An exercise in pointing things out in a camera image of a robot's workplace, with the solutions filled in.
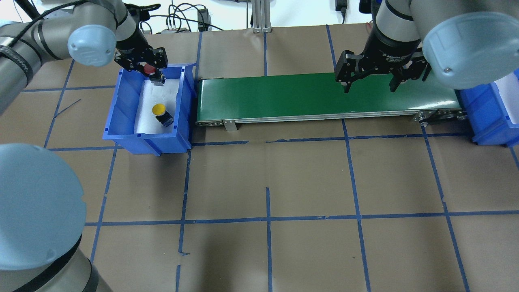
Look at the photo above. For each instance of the red push button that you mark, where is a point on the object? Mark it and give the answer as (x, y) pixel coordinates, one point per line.
(150, 70)

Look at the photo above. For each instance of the blue bin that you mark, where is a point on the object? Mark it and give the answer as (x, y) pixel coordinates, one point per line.
(131, 123)
(488, 117)

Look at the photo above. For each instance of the green conveyor belt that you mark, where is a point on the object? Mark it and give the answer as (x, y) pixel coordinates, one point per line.
(317, 96)

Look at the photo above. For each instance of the blue right bin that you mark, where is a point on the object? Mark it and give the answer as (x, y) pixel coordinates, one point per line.
(488, 117)

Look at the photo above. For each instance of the white foam right pad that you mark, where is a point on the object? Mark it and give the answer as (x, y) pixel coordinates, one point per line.
(508, 88)

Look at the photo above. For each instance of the yellow push button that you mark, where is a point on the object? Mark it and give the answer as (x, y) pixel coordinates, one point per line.
(162, 115)

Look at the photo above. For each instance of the aluminium frame post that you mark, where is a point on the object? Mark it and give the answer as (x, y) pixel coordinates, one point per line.
(261, 16)

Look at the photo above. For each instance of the black power adapter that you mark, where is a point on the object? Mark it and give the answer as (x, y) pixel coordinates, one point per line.
(203, 20)

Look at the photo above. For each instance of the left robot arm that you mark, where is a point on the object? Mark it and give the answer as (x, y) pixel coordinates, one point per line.
(42, 211)

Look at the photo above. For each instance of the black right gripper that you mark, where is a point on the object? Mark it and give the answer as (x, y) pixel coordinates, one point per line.
(388, 49)

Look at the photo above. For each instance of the blue left bin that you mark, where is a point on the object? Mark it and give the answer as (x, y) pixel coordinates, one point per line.
(131, 123)

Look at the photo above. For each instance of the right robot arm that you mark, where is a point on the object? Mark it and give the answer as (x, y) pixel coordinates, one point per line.
(465, 43)

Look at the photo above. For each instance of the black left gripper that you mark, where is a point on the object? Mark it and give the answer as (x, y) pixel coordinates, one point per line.
(135, 43)

